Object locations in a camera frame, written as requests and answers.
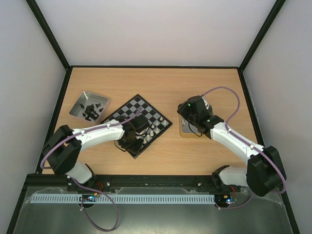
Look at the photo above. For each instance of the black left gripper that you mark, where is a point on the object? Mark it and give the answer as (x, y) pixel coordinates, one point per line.
(135, 149)

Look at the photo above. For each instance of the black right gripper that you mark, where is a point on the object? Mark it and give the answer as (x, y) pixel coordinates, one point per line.
(183, 110)

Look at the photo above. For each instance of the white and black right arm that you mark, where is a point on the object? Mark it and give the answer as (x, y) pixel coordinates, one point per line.
(261, 174)

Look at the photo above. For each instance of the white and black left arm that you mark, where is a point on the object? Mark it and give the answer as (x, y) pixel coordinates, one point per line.
(61, 151)

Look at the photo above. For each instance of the pile of black chess pieces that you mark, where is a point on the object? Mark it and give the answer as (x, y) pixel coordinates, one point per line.
(91, 112)

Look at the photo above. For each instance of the gold-rimmed metal tin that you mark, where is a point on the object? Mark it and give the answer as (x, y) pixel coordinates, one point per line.
(192, 129)

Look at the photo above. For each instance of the black and white chessboard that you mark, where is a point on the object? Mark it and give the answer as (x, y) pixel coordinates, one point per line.
(146, 117)

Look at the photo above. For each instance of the silver metal tin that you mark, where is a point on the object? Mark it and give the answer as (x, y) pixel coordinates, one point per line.
(88, 98)

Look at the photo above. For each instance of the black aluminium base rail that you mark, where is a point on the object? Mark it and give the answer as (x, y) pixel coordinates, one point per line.
(109, 183)

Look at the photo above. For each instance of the light blue slotted cable duct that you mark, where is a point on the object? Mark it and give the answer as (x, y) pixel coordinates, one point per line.
(122, 199)

